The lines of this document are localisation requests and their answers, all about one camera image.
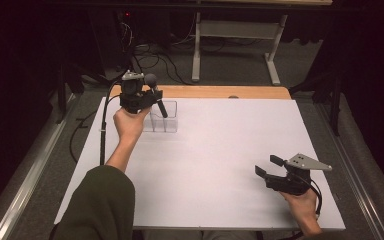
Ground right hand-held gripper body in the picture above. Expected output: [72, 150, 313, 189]
[264, 153, 333, 197]

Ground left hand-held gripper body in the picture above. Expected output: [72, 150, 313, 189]
[119, 70, 155, 115]

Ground black makeup brush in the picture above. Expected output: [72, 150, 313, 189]
[144, 73, 169, 119]

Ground clear plastic organizer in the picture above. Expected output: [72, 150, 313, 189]
[142, 99, 179, 134]

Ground person's right hand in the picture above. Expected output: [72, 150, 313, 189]
[279, 188, 319, 222]

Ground person's left hand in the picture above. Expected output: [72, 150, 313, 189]
[113, 107, 151, 143]

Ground white board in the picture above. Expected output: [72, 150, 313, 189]
[53, 96, 347, 232]

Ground wooden table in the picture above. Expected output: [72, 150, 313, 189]
[109, 84, 292, 100]

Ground dark computer case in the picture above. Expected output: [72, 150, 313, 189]
[88, 9, 133, 72]

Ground dark metal stand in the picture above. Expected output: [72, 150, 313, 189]
[288, 71, 343, 137]
[55, 63, 85, 125]

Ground person's grey pants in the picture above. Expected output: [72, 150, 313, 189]
[142, 229, 258, 240]

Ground dark green sleeve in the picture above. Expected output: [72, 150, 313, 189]
[52, 164, 136, 240]

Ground bundle of floor cables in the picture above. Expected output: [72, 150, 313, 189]
[114, 19, 195, 86]

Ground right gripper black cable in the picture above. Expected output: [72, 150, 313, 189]
[308, 179, 324, 218]

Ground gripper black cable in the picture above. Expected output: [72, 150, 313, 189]
[99, 79, 124, 167]
[308, 179, 324, 218]

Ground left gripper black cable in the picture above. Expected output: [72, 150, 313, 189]
[99, 79, 124, 167]

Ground metal floor rail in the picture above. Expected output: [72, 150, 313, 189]
[315, 102, 384, 240]
[0, 93, 78, 240]

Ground black floor cable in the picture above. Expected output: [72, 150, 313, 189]
[68, 109, 98, 164]

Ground white desk frame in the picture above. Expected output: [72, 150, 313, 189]
[191, 12, 288, 86]

